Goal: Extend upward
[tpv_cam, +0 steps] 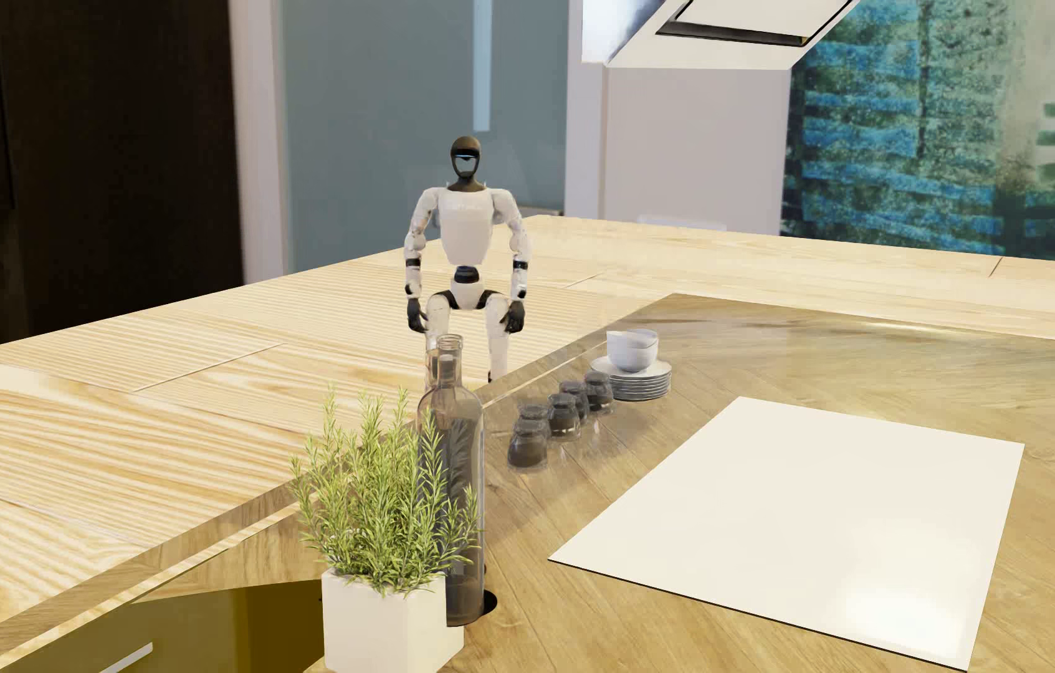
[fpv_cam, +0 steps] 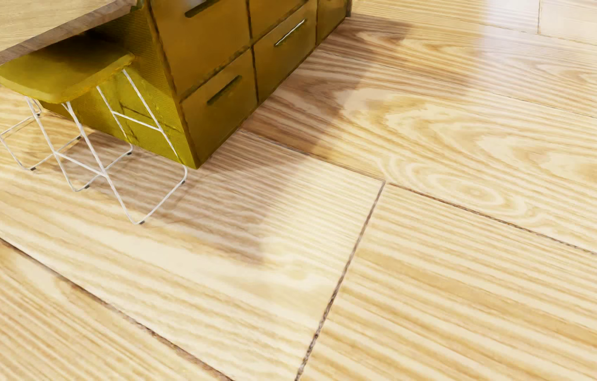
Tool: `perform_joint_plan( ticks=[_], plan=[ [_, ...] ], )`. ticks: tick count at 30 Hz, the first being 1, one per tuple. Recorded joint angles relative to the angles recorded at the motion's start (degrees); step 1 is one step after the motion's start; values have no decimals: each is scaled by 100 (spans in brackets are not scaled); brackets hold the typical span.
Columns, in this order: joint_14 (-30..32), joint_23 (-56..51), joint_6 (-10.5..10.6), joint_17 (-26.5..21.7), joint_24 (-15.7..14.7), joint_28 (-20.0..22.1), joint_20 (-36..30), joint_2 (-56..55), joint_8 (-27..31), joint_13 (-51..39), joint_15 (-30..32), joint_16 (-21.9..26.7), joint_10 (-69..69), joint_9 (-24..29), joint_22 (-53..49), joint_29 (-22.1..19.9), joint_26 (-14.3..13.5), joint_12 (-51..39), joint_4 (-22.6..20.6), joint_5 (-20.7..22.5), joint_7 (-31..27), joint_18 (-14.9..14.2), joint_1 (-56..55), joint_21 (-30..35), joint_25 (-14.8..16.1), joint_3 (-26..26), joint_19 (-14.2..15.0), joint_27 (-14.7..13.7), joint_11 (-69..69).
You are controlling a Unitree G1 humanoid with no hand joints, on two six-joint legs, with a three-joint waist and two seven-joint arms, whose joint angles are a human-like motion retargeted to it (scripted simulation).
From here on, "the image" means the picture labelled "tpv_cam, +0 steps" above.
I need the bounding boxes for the dark wooden cabinet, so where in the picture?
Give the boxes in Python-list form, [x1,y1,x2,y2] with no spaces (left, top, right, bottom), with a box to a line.
[0,0,245,362]

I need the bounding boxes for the frosted glass door panel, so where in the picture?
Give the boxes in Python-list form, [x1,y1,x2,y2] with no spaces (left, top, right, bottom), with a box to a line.
[279,0,571,276]

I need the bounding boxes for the white right robot leg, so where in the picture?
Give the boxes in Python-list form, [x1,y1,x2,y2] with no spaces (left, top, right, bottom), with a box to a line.
[423,290,456,375]

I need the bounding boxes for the white flat cooktop panel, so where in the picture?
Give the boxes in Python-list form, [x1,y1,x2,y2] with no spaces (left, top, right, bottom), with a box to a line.
[548,396,1026,671]

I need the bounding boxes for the white left robot leg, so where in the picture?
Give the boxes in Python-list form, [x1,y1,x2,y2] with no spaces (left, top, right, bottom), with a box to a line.
[479,290,512,383]

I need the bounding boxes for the silver drawer handle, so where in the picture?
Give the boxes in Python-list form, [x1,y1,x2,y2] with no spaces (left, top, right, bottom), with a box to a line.
[100,642,155,673]

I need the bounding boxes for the black robot head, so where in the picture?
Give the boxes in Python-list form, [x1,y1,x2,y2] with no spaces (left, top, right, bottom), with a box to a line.
[449,136,484,193]

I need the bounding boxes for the green rosemary plant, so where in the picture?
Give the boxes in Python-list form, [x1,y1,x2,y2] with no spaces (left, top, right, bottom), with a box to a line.
[289,385,482,598]

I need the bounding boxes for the white square plant pot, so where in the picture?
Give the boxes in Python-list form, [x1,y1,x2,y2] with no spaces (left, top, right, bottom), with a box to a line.
[320,567,465,673]

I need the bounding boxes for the clear glass bottle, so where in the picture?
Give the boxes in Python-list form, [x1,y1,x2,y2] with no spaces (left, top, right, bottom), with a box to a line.
[416,333,487,628]

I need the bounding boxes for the blue green wall picture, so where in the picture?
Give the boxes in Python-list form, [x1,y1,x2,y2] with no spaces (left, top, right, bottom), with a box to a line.
[780,0,1055,269]

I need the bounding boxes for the stack of white plates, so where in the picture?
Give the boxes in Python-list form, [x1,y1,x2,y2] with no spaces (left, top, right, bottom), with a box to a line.
[590,354,673,403]

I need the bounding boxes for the white range hood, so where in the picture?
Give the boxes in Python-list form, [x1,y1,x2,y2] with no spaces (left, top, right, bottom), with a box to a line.
[580,0,865,72]

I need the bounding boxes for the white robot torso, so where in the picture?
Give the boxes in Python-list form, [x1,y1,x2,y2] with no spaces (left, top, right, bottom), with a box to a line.
[432,185,499,312]

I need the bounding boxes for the white robot leg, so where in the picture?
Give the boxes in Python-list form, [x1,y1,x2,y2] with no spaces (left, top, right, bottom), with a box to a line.
[423,290,456,375]
[479,290,512,383]

